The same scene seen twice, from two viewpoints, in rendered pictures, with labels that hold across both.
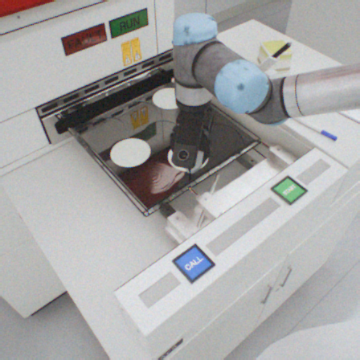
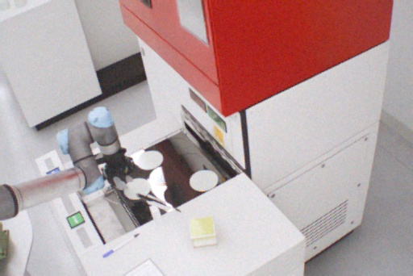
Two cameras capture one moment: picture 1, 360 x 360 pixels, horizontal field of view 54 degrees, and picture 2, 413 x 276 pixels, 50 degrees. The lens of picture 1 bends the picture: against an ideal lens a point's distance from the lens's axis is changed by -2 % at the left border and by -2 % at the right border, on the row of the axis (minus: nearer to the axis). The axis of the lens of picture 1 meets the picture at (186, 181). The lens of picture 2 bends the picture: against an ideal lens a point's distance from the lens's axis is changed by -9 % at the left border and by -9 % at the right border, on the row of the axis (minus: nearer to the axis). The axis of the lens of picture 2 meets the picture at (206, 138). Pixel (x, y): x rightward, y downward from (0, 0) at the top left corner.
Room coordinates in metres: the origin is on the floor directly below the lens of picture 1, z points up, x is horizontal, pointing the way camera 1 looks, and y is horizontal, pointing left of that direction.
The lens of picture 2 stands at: (1.19, -1.06, 2.15)
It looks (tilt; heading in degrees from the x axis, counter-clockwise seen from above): 42 degrees down; 105
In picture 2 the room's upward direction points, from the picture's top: 10 degrees counter-clockwise
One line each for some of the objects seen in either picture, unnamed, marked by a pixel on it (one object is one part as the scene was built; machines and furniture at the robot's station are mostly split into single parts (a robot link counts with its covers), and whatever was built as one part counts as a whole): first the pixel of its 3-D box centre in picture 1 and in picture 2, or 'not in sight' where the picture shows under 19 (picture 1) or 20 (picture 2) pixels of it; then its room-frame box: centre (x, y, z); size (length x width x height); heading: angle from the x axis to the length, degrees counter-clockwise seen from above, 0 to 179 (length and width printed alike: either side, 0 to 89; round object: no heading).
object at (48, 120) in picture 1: (115, 99); (210, 149); (0.85, 0.21, 0.89); 0.44 x 0.02 x 0.10; 129
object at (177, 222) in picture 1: (185, 229); not in sight; (0.41, 0.00, 0.89); 0.08 x 0.03 x 0.03; 39
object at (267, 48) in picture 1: (274, 57); (203, 232); (0.91, -0.25, 1.00); 0.07 x 0.07 x 0.07; 13
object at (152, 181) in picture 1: (162, 133); (163, 176); (0.70, 0.06, 0.90); 0.34 x 0.34 x 0.01; 39
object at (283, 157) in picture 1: (284, 158); not in sight; (0.61, -0.25, 0.89); 0.08 x 0.03 x 0.03; 39
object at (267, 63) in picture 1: (264, 75); (160, 209); (0.77, -0.20, 1.03); 0.06 x 0.04 x 0.13; 39
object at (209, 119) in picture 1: (194, 117); (117, 161); (0.58, -0.02, 1.05); 0.09 x 0.08 x 0.12; 164
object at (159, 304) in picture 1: (242, 242); (71, 209); (0.38, -0.12, 0.89); 0.55 x 0.09 x 0.14; 129
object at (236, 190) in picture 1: (236, 199); (103, 216); (0.51, -0.12, 0.87); 0.36 x 0.08 x 0.03; 129
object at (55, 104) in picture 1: (111, 79); (210, 136); (0.86, 0.21, 0.96); 0.44 x 0.01 x 0.02; 129
